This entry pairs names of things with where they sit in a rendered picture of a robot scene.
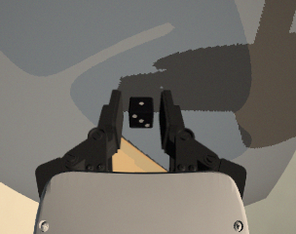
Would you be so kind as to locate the orange flat mat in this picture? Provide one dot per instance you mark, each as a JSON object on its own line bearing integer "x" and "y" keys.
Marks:
{"x": 129, "y": 159}

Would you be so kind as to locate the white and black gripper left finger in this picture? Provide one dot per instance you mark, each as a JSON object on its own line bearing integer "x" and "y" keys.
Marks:
{"x": 95, "y": 153}

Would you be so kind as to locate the black die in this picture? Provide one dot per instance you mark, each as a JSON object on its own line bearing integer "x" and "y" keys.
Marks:
{"x": 141, "y": 112}

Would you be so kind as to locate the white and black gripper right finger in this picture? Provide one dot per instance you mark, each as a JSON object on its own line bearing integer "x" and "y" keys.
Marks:
{"x": 187, "y": 154}

